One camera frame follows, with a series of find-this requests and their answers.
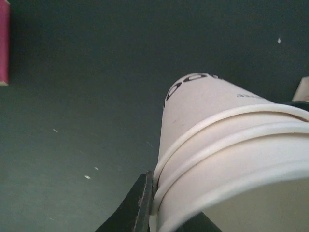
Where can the Cream Bear printed paper bag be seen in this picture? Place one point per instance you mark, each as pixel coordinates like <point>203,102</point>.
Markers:
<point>302,92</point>

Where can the black lid stack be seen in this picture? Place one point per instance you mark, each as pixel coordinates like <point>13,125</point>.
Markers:
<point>304,105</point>

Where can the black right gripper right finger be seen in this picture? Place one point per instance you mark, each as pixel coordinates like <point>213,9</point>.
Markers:
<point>198,223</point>

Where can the small stack paper cups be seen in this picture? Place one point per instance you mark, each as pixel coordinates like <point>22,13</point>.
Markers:
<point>233,157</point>

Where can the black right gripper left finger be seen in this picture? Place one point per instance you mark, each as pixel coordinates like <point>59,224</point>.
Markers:
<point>133,213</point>

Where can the cream paper bag pink sides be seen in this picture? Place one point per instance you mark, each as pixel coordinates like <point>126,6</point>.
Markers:
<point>4,41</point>

